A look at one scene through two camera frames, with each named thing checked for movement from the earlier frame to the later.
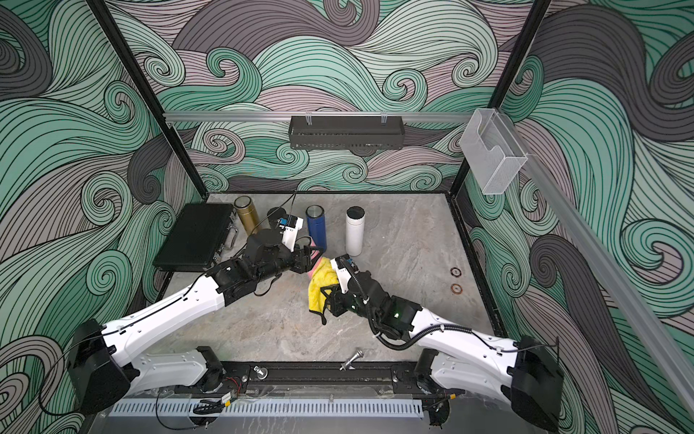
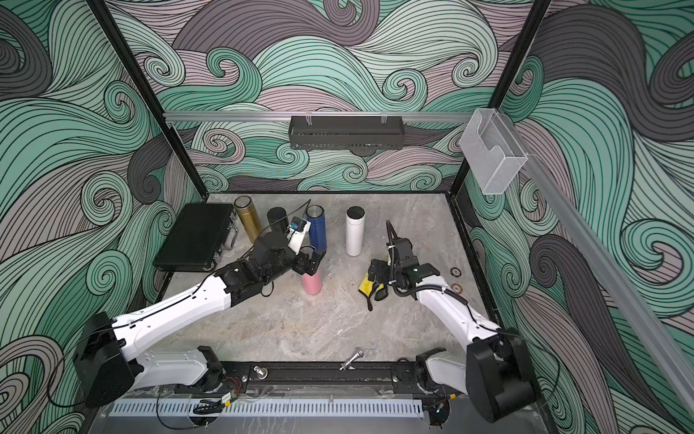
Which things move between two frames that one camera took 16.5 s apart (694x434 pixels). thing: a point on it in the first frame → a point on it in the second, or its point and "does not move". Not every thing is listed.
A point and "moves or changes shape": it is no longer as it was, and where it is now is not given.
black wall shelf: [346, 132] does not move
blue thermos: [316, 225] does not move
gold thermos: [246, 213] does not move
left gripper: [303, 266] does not move
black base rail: [381, 379] does not move
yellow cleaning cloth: [324, 274] → [375, 282]
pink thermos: [314, 254] moves or changes shape
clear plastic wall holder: [491, 152] does not move
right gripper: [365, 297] → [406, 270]
